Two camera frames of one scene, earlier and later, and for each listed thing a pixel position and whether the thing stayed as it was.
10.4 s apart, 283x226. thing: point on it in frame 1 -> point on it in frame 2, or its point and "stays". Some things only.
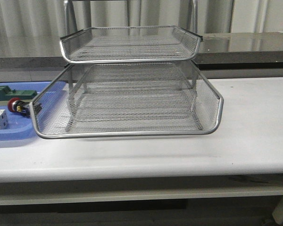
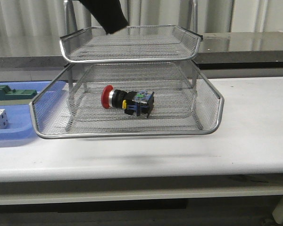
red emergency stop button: [15, 104] -> [133, 102]
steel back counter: [257, 51] stays
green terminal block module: [4, 93] stays
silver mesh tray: [130, 44] stays
